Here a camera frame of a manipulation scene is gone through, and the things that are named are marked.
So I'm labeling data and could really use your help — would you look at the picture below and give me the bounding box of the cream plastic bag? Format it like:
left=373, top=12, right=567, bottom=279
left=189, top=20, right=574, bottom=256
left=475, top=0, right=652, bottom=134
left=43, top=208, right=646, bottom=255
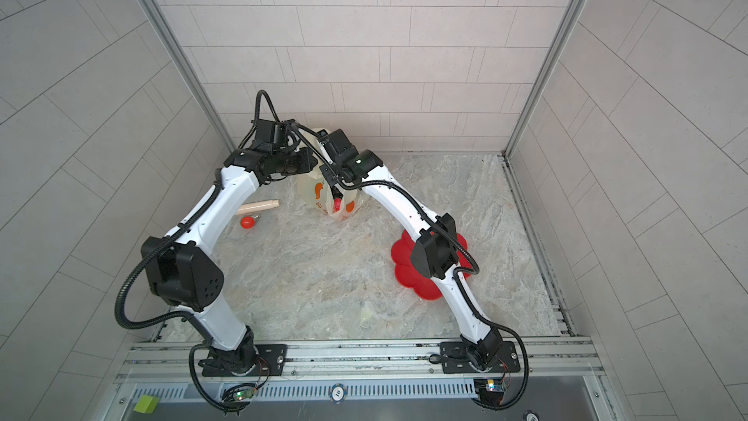
left=295, top=130, right=368, bottom=221

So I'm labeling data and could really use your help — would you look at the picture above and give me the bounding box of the small red ball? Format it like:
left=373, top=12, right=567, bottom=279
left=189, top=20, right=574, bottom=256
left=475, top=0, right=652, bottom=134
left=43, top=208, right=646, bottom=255
left=240, top=216, right=257, bottom=230

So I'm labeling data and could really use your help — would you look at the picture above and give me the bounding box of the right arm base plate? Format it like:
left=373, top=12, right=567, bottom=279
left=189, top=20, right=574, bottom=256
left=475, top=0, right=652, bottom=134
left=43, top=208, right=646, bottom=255
left=438, top=340, right=522, bottom=374

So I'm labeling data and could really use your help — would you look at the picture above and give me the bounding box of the wooden rolling pin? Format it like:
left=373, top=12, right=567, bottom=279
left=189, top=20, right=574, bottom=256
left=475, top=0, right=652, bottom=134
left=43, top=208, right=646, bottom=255
left=236, top=200, right=280, bottom=216

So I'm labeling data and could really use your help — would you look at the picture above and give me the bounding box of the aluminium mounting rail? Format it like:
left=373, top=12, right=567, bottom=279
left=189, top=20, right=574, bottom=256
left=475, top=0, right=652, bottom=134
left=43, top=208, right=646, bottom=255
left=114, top=337, right=604, bottom=383

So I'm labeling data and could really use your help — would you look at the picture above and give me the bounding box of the red flower-shaped bowl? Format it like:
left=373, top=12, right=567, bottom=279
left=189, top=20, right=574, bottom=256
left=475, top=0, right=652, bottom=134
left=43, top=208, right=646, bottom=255
left=391, top=230, right=442, bottom=301

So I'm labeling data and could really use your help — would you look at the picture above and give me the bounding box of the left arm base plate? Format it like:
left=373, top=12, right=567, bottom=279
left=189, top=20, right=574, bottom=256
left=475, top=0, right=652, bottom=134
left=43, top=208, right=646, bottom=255
left=198, top=344, right=288, bottom=377

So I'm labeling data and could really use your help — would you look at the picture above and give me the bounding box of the green block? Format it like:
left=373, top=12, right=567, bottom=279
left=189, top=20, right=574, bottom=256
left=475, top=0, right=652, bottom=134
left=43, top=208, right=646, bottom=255
left=132, top=395, right=160, bottom=414

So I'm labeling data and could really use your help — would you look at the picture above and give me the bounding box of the black corrugated cable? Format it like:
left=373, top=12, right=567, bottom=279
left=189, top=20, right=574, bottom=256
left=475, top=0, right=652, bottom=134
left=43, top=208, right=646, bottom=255
left=238, top=88, right=282, bottom=150

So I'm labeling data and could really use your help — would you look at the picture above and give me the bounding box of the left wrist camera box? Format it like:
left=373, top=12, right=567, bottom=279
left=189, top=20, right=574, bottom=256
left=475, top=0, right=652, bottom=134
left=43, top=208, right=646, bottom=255
left=255, top=119, right=288, bottom=146

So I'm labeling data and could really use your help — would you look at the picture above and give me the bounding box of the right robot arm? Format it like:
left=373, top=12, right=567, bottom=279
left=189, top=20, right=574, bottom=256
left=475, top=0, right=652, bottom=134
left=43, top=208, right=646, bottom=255
left=316, top=130, right=530, bottom=374

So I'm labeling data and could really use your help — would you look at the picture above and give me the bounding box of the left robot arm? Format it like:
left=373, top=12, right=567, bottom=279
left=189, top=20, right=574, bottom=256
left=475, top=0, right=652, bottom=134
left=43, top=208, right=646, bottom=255
left=114, top=147, right=317, bottom=375

